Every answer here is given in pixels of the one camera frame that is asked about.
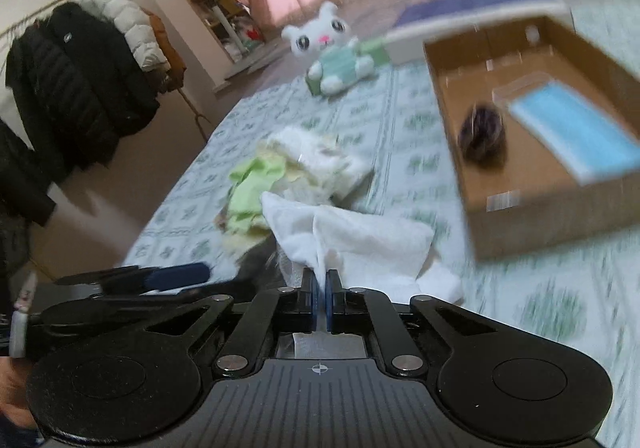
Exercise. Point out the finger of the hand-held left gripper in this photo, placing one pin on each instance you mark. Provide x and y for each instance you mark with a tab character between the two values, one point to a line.
180	275
200	289

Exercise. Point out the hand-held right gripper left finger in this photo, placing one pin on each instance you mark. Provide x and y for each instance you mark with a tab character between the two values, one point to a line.
311	295

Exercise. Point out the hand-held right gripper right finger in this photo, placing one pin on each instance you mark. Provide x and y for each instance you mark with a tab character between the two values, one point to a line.
331	295

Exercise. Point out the dark grey cloth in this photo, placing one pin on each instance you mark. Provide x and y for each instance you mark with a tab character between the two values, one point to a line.
260	265

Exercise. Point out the white cloth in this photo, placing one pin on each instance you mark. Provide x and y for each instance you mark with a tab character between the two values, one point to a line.
360	238

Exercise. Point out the light green cloth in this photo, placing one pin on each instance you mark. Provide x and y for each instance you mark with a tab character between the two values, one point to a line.
250	188

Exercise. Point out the cream yellow towel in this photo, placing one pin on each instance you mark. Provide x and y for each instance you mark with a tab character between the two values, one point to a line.
320	163

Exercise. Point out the brown cardboard box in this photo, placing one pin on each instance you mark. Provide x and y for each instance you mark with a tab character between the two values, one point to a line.
530	198

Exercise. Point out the person's left hand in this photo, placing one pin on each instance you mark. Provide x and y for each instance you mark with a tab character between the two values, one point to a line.
15	393

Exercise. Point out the black padded jacket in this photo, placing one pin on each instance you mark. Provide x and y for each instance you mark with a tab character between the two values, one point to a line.
20	178
70	88

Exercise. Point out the metal clothes rack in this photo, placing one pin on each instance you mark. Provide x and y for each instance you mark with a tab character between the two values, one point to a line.
192	113

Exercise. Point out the green floral bed sheet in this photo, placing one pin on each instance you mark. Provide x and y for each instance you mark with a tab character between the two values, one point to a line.
400	128

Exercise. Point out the dark purple scrunchie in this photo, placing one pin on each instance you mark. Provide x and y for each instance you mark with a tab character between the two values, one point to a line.
482	133

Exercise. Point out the brown jacket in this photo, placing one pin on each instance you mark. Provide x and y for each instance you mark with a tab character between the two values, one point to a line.
167	48

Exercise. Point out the white puffer jacket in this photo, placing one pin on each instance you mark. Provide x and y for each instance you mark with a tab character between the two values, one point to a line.
127	23

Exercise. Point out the white cat plush toy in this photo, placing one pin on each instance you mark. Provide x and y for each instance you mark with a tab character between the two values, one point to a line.
320	35

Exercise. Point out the blue and white flat box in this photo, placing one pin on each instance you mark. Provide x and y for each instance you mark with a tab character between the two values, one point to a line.
450	13

